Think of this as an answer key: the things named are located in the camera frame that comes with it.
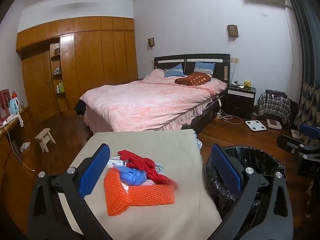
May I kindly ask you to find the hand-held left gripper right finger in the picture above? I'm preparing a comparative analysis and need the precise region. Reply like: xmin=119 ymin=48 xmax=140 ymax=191
xmin=211 ymin=144 xmax=294 ymax=240

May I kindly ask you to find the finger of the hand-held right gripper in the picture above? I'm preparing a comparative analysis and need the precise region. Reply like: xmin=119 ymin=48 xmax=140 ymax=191
xmin=277 ymin=134 xmax=308 ymax=155
xmin=300 ymin=124 xmax=320 ymax=147

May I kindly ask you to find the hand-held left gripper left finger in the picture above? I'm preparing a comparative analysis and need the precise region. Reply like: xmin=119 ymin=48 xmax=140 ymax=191
xmin=27 ymin=143 xmax=111 ymax=240

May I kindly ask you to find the black lined trash bin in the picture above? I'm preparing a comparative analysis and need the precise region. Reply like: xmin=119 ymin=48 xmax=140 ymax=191
xmin=205 ymin=145 xmax=288 ymax=230

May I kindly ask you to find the blue plastic bag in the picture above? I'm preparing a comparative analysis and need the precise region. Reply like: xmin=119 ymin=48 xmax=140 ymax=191
xmin=117 ymin=167 xmax=148 ymax=186

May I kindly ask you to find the red cloth glove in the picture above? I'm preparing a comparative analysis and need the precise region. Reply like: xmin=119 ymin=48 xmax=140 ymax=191
xmin=117 ymin=150 xmax=158 ymax=174

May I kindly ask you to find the orange foam net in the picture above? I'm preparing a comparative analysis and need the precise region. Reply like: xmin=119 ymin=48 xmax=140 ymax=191
xmin=104 ymin=167 xmax=175 ymax=217

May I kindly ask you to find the white small box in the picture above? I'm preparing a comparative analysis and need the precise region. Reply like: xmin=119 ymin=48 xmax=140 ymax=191
xmin=107 ymin=156 xmax=130 ymax=168

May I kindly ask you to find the white flat box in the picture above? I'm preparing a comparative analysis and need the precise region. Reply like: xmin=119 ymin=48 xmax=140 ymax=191
xmin=266 ymin=119 xmax=282 ymax=130

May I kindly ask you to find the plaid cloth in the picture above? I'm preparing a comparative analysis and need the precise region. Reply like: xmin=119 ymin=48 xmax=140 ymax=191
xmin=257 ymin=92 xmax=292 ymax=124

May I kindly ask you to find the white bathroom scale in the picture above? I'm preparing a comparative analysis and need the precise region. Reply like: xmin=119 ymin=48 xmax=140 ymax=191
xmin=245 ymin=120 xmax=262 ymax=131

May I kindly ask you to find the dark bag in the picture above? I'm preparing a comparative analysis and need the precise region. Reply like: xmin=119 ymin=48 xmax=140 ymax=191
xmin=265 ymin=89 xmax=288 ymax=98

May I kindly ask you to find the small wooden stool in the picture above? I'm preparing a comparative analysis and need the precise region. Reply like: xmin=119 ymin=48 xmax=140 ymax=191
xmin=35 ymin=128 xmax=56 ymax=153

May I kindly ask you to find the black cloth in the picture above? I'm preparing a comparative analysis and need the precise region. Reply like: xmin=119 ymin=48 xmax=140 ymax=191
xmin=74 ymin=99 xmax=87 ymax=117

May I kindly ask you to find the dark nightstand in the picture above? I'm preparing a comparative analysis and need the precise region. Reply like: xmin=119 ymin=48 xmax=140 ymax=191
xmin=226 ymin=84 xmax=256 ymax=120

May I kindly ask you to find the dark patterned curtain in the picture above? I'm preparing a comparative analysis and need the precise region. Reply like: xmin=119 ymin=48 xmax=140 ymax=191
xmin=280 ymin=0 xmax=320 ymax=135

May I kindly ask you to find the wooden sideboard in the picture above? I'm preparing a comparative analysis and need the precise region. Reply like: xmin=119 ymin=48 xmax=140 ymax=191
xmin=0 ymin=106 xmax=38 ymax=230

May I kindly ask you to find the pink blanket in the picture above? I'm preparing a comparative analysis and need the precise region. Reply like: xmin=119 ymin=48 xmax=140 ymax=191
xmin=80 ymin=69 xmax=228 ymax=132

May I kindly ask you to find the brown dotted pillow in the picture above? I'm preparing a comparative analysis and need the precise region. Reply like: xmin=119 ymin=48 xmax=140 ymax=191
xmin=174 ymin=72 xmax=212 ymax=86

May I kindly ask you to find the light blue kettle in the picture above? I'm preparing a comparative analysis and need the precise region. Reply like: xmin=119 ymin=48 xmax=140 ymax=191
xmin=9 ymin=98 xmax=21 ymax=114

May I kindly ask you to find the patterned blue pillow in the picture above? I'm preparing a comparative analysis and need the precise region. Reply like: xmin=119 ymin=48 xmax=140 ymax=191
xmin=194 ymin=62 xmax=215 ymax=75

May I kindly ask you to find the wooden wardrobe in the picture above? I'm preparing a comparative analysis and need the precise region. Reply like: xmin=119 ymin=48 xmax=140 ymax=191
xmin=16 ymin=17 xmax=139 ymax=120

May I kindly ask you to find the dark wooden bed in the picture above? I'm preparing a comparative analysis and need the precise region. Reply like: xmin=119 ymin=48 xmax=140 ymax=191
xmin=74 ymin=54 xmax=230 ymax=133

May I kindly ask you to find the white floor cable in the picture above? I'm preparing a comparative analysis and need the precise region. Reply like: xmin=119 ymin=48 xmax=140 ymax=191
xmin=220 ymin=115 xmax=243 ymax=125

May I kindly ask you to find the thin white cable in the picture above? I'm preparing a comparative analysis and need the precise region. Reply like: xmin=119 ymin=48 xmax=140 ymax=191
xmin=5 ymin=122 xmax=35 ymax=172

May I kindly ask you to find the red photo frame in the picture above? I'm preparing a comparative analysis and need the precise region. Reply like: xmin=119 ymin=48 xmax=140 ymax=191
xmin=0 ymin=89 xmax=10 ymax=123

